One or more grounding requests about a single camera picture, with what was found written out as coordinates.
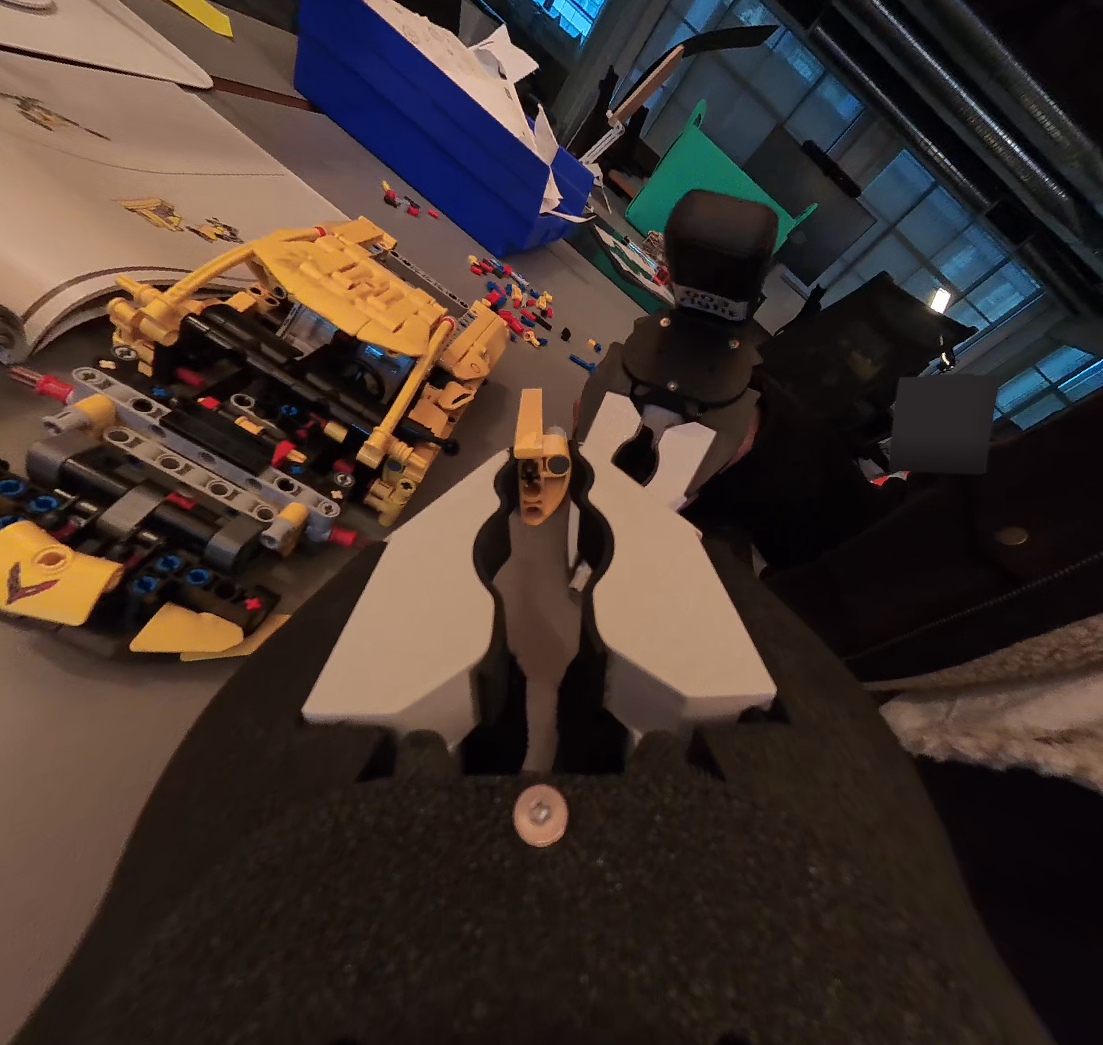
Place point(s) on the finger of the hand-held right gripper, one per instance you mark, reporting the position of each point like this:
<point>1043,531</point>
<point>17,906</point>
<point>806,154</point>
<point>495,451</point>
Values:
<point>693,459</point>
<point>621,434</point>

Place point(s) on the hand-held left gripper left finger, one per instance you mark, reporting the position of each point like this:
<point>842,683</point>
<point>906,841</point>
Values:
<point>405,632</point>

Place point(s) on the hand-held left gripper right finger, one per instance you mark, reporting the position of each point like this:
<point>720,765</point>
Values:
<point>681,632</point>

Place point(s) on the yellow brick wing piece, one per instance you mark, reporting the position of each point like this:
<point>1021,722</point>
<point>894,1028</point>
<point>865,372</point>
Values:
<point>542,459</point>

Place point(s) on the person's right forearm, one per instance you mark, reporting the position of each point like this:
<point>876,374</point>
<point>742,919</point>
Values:
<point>965,528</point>

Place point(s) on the curved black desk lamp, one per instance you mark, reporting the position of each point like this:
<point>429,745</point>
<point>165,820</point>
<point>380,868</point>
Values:
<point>681,80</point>

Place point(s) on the grey desk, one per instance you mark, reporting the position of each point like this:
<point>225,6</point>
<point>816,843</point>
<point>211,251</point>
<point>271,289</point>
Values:
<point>104,752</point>

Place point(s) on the green plastic carry case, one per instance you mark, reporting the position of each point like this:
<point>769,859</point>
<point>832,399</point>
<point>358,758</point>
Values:
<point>707,175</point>

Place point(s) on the scattered small brick pieces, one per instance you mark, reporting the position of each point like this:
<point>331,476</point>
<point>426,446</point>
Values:
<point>509,287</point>

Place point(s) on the yellow toy brick car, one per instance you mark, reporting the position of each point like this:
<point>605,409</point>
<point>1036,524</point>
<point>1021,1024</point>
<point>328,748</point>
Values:
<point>276,408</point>

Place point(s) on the yellow black brick panel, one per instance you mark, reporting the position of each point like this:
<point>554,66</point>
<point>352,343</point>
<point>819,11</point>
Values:
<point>69,580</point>

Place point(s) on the white crumpled papers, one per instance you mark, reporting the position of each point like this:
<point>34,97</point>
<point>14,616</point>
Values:
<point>483,63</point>

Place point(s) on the dark sherpa-lined jacket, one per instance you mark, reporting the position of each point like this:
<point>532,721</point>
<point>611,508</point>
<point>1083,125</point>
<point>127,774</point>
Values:
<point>1017,752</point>

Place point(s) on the blue plastic bin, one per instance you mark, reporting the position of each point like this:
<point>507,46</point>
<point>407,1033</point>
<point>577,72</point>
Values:
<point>423,106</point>

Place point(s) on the open instruction booklet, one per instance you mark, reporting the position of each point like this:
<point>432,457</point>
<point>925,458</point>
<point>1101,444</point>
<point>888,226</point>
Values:
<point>121,184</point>

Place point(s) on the white board stand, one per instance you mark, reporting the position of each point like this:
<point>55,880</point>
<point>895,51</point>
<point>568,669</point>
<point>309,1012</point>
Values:
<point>87,20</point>

